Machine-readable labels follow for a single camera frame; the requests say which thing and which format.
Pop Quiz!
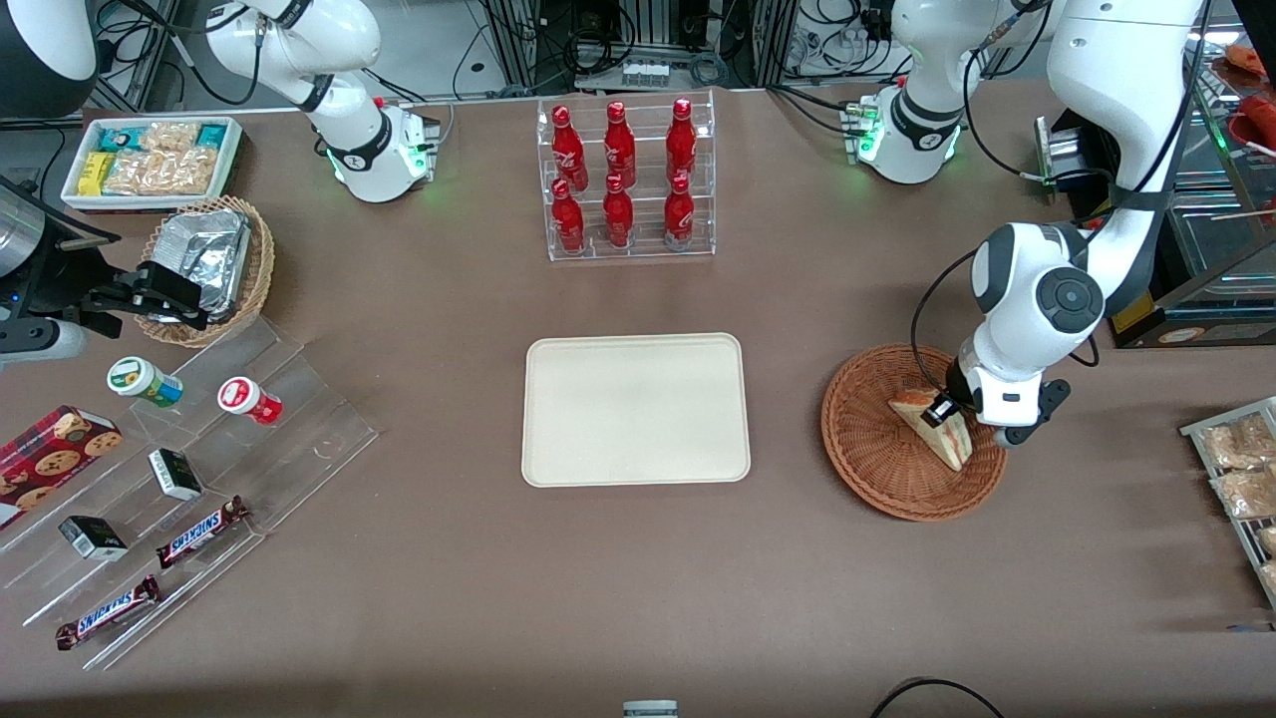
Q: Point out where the red cola bottle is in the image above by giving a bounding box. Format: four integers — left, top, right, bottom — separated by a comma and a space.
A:
663, 172, 697, 247
551, 105, 588, 190
602, 174, 636, 249
665, 97, 698, 185
551, 178, 587, 253
603, 100, 638, 188

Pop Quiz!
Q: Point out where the light tan wicker basket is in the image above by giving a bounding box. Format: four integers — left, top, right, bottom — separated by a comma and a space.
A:
133, 195, 276, 348

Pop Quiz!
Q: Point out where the black food warmer cabinet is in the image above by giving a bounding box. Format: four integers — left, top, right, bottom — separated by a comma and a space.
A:
1035, 10, 1276, 350

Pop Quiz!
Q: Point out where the red chocolate cookie box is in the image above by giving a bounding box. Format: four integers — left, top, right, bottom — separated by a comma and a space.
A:
0, 405, 124, 531

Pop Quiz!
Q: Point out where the small black box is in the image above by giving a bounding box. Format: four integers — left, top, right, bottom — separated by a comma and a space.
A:
148, 448, 203, 502
58, 515, 130, 561

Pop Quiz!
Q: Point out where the small clear cracker bag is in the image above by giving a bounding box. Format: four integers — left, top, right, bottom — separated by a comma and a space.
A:
140, 122, 202, 154

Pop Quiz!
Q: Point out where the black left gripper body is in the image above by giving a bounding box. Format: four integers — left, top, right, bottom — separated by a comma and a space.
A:
945, 354, 983, 410

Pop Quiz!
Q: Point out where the white rectangular snack bin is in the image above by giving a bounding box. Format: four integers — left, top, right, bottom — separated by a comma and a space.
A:
60, 116, 245, 212

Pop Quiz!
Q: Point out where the black floor cable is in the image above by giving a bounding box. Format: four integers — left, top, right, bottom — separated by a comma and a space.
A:
869, 677, 1008, 718

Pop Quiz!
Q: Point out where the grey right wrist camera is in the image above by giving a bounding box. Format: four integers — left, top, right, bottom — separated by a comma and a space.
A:
0, 317, 89, 362

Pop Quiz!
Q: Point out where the clear acrylic stepped display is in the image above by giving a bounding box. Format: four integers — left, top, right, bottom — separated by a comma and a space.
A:
0, 314, 381, 671

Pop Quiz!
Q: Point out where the tray of packaged crackers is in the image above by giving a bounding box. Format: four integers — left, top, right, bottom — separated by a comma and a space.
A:
1180, 397, 1276, 609

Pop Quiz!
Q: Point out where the brown Snickers bar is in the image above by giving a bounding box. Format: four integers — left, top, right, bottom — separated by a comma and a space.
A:
156, 496, 250, 569
55, 575, 162, 651

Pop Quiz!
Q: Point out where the triangular sandwich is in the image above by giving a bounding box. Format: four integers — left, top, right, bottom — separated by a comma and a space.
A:
888, 387, 974, 473

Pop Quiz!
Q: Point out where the cream rectangular tray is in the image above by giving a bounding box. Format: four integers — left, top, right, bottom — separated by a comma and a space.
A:
521, 332, 752, 489

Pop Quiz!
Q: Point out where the green lidded white cup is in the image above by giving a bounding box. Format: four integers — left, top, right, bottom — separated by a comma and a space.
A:
107, 356, 184, 409

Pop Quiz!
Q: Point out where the clear acrylic bottle rack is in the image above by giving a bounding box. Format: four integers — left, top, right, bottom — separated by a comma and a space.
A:
536, 90, 717, 262

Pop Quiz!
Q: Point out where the large clear cracker bag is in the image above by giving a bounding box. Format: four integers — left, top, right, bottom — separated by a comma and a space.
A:
103, 147, 219, 197

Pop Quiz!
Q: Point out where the red lidded white cup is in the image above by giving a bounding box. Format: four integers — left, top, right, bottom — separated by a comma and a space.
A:
217, 376, 283, 427

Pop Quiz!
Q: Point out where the silver foil package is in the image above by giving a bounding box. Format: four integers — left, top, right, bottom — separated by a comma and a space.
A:
152, 209, 250, 322

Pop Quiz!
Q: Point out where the steel warmer pan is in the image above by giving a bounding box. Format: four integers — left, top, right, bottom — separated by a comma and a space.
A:
1168, 191, 1276, 290

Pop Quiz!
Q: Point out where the brown round wicker basket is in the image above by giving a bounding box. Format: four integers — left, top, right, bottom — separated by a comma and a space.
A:
820, 344, 1009, 523

